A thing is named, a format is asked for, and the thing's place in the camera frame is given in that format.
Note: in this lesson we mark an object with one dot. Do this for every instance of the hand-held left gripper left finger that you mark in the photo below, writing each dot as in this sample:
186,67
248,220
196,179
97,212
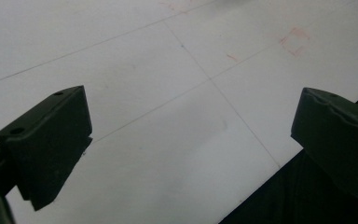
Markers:
48,140

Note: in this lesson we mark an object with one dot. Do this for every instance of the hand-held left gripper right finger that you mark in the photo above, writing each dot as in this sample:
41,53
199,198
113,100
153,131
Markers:
338,140

